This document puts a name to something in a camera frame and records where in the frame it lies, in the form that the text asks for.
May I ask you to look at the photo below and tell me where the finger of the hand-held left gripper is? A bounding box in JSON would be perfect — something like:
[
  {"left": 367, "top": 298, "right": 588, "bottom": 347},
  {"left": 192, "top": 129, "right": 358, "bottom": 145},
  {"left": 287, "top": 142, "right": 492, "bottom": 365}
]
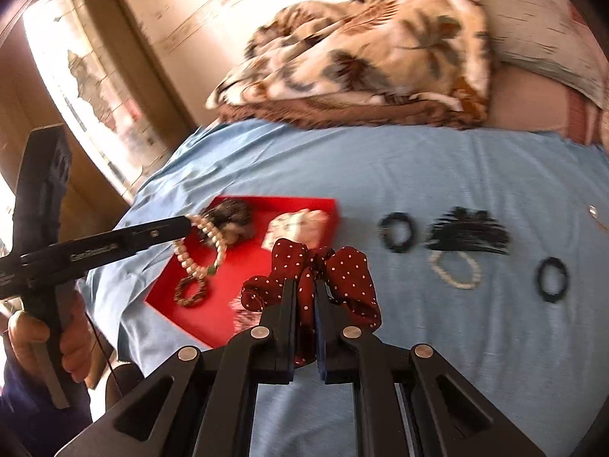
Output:
[{"left": 114, "top": 215, "right": 192, "bottom": 260}]

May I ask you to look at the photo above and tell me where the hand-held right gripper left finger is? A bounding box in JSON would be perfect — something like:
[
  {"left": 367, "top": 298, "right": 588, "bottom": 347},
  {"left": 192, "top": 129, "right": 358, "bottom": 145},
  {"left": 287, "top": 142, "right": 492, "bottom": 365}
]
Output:
[{"left": 54, "top": 278, "right": 300, "bottom": 457}]

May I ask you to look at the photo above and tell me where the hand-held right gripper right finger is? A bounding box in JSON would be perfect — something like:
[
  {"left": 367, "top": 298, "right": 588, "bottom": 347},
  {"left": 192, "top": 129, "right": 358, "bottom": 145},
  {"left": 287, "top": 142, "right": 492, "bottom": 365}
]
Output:
[{"left": 314, "top": 288, "right": 548, "bottom": 457}]

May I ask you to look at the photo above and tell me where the pearl bracelet with green bead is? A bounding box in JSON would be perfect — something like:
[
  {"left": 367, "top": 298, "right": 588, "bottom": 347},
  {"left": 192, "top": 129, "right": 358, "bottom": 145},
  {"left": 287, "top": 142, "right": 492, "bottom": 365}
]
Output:
[{"left": 174, "top": 214, "right": 229, "bottom": 279}]

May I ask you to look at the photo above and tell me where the red white plaid scrunchie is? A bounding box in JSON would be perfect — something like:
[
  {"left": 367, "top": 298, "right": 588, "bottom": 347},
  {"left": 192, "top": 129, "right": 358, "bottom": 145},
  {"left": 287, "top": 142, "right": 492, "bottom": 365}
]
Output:
[{"left": 231, "top": 295, "right": 262, "bottom": 331}]

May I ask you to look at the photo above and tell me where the leopard print bracelet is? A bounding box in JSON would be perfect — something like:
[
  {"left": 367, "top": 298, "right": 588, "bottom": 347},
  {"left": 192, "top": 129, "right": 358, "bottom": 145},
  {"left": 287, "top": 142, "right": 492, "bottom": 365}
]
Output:
[{"left": 174, "top": 276, "right": 209, "bottom": 309}]

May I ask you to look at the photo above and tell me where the red polka dot scrunchie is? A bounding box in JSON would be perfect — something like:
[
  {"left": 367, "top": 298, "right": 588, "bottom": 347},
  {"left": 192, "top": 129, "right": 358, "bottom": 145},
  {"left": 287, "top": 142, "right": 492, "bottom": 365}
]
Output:
[{"left": 240, "top": 237, "right": 383, "bottom": 367}]

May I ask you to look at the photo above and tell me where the black grey organza scrunchie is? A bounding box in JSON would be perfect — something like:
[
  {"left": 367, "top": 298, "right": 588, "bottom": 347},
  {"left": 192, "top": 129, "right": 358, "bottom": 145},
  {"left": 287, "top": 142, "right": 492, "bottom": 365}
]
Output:
[{"left": 197, "top": 200, "right": 253, "bottom": 248}]

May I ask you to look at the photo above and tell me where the red tray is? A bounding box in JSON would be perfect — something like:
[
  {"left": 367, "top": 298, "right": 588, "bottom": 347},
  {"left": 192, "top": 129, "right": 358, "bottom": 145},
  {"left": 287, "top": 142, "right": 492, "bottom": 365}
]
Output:
[{"left": 144, "top": 195, "right": 343, "bottom": 350}]

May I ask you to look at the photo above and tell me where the white dotted scrunchie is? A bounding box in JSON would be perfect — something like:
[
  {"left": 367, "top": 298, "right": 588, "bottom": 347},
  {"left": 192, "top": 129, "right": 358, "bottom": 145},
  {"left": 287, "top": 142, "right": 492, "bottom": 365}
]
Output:
[{"left": 261, "top": 209, "right": 331, "bottom": 253}]

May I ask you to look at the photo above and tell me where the black hair tie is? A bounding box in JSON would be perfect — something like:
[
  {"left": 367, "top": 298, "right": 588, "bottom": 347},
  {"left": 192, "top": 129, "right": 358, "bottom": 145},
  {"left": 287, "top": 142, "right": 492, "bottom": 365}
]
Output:
[
  {"left": 378, "top": 212, "right": 417, "bottom": 253},
  {"left": 537, "top": 256, "right": 569, "bottom": 303}
]

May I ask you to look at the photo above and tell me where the small pearl bracelet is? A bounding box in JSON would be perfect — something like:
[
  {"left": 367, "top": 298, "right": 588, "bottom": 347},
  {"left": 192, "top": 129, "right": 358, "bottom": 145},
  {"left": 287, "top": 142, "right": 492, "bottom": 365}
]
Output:
[{"left": 429, "top": 250, "right": 481, "bottom": 290}]

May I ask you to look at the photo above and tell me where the black hair claw clip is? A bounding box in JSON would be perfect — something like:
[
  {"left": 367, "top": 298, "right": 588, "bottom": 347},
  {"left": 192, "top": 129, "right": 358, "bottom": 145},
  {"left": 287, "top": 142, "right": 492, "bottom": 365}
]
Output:
[{"left": 425, "top": 206, "right": 512, "bottom": 255}]

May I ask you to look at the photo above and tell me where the person's left forearm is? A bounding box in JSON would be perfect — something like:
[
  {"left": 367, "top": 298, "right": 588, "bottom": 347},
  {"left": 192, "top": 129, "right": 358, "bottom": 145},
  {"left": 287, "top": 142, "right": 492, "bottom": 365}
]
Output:
[{"left": 0, "top": 357, "right": 93, "bottom": 457}]

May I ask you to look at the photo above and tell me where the person's left hand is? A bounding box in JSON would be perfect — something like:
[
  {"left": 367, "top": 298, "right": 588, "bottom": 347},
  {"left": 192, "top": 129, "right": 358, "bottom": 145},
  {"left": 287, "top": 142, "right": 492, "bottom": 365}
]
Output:
[{"left": 7, "top": 290, "right": 117, "bottom": 391}]

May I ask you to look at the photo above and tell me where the blue bedsheet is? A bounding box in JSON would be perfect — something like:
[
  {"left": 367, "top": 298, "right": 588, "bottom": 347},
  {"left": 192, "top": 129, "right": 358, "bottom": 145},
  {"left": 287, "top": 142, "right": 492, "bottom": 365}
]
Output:
[{"left": 78, "top": 119, "right": 609, "bottom": 457}]

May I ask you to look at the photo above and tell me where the brown quilted blanket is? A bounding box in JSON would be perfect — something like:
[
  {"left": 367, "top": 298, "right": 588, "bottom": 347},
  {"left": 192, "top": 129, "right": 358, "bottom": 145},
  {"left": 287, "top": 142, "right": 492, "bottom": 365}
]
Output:
[{"left": 216, "top": 97, "right": 481, "bottom": 130}]

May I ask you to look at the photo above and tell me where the small silver pin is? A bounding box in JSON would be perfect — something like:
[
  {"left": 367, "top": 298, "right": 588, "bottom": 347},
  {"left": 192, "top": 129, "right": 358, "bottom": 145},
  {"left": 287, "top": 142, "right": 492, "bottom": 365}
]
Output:
[{"left": 585, "top": 204, "right": 609, "bottom": 229}]

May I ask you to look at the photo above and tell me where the leaf print blanket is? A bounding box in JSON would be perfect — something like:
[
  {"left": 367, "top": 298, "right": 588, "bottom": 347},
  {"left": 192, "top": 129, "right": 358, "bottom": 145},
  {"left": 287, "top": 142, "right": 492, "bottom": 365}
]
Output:
[{"left": 206, "top": 0, "right": 496, "bottom": 127}]

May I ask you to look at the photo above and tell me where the pink bed cover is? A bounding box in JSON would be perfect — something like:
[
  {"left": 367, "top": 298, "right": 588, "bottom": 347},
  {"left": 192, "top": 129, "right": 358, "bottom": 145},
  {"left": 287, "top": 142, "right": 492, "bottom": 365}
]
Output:
[{"left": 490, "top": 64, "right": 609, "bottom": 148}]

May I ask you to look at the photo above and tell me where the pale grey pillow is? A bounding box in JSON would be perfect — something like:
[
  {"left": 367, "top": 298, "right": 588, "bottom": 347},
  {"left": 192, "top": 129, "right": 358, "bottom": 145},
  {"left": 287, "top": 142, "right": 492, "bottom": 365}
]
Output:
[{"left": 480, "top": 0, "right": 607, "bottom": 105}]

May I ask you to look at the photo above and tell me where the thin black cable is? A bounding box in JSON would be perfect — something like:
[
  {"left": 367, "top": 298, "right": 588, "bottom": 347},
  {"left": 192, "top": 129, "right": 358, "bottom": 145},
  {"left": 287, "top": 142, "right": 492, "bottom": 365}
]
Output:
[{"left": 84, "top": 307, "right": 122, "bottom": 398}]

